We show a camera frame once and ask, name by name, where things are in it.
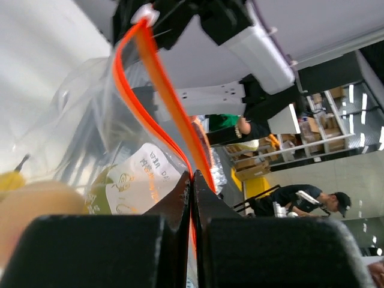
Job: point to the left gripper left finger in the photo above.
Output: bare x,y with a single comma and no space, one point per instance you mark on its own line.
148,250

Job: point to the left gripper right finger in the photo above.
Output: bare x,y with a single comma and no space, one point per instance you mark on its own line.
234,251

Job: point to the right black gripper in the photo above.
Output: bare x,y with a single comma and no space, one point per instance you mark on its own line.
220,20

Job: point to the yellow green mango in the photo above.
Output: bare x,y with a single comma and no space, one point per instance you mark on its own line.
95,199

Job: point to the clear orange zip top bag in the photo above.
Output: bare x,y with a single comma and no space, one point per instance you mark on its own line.
120,110

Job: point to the orange fruit with leaf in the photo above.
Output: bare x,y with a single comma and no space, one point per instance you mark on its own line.
23,205

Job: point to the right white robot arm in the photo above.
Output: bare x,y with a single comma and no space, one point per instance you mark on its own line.
255,57

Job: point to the person in black cap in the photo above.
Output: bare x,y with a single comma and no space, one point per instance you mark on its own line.
286,197

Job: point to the person in green shirt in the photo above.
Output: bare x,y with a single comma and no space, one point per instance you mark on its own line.
225,129

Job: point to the white storage shelf rack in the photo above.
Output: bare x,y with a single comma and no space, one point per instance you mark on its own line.
319,133

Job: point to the right aluminium frame post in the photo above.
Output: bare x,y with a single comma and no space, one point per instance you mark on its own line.
342,47

